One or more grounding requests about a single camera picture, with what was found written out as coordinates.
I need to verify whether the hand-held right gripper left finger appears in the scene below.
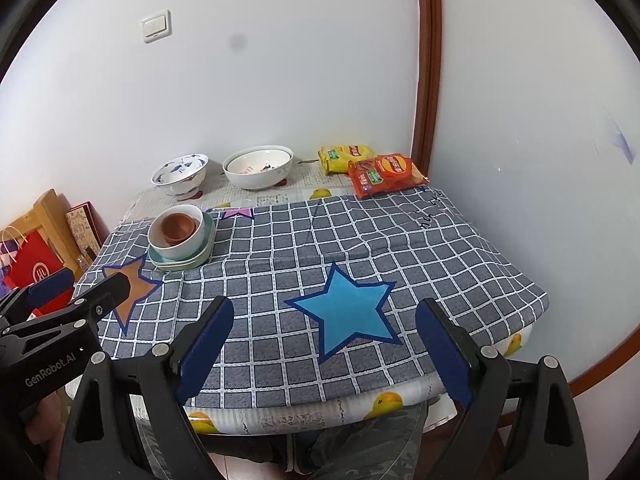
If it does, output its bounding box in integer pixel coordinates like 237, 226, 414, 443
59, 295, 236, 480

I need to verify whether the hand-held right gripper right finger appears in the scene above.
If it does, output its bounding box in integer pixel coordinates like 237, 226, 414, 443
415, 297, 591, 480

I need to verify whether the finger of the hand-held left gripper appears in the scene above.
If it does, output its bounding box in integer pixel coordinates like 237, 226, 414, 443
65, 272, 132, 323
0, 266, 75, 318

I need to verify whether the light blue plate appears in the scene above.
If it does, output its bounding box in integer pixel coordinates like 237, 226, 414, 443
148, 210, 217, 272

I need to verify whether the plain white bowl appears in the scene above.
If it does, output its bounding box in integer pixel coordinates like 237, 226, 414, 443
148, 204, 206, 260

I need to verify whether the light green plate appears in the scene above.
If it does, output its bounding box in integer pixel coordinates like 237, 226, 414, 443
152, 220, 218, 273

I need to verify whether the red paper bag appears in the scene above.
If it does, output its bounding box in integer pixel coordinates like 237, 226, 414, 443
0, 227, 68, 316

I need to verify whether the patterned brown box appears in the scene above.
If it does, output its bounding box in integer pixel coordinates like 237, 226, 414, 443
65, 201, 103, 261

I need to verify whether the person's leg in camouflage pants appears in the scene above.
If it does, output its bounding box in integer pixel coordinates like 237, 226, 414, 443
295, 400, 431, 480

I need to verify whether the blue patterned white bowl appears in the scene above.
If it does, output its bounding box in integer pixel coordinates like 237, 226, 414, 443
151, 153, 209, 198

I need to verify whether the grey checked star tablecloth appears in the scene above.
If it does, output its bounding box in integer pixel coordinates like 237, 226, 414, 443
72, 185, 550, 408

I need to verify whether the brown wooden baseboard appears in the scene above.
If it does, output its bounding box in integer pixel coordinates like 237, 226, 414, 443
567, 327, 640, 398

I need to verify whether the large white bowl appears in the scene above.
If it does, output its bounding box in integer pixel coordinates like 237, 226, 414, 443
222, 145, 294, 191

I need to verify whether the red chip bag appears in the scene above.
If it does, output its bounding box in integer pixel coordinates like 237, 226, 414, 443
348, 154, 430, 198

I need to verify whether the white printed bowl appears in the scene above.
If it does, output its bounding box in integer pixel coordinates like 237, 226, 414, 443
226, 149, 291, 175

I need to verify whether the duck printed table cover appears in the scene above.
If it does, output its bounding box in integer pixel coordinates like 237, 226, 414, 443
122, 160, 526, 436

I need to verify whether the yellow chip bag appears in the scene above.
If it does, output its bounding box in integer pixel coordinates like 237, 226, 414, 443
318, 145, 376, 176

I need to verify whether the wooden chair frame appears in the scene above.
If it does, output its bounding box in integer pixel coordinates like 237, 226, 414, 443
0, 189, 81, 281

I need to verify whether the white light switch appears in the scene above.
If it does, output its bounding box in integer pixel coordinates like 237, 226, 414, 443
141, 9, 172, 45

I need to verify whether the brown wooden door frame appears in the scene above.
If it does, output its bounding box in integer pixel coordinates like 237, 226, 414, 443
411, 0, 443, 173

